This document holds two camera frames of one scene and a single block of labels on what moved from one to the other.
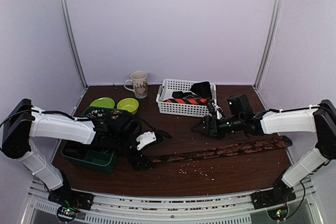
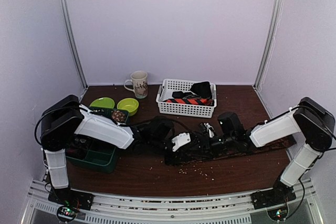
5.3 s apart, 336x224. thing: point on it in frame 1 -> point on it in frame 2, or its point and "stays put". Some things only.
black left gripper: x=140 y=164 -> x=176 y=157
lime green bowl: x=129 y=104 stays put
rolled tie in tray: x=115 y=114 stays put
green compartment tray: x=93 y=156 stays put
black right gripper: x=207 y=120 -> x=204 y=143
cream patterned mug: x=139 y=79 stays put
